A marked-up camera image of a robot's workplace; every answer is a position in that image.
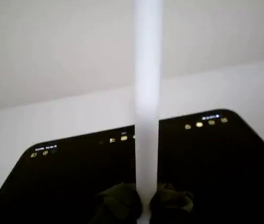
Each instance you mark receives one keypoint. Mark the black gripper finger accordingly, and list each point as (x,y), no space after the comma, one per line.
(120,205)
(171,205)

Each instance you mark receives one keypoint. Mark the white stylus pen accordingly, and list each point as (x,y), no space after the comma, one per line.
(147,93)

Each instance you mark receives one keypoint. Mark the black tablet with lit screen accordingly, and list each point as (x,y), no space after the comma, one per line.
(216,175)

